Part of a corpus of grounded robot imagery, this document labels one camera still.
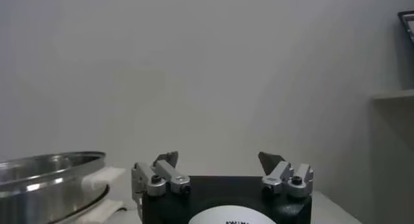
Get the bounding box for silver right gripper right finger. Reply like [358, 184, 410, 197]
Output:
[257, 151, 314, 199]

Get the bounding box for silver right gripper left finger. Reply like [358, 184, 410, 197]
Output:
[131, 151, 191, 213]

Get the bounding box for stainless steel steamer basket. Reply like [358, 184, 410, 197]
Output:
[0, 151, 127, 224]

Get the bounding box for white electric cooker base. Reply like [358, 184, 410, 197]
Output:
[58, 199, 129, 224]

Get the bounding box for white side table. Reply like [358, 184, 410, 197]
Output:
[370, 89, 414, 224]

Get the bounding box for black laptop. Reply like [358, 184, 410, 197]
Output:
[397, 10, 414, 47]

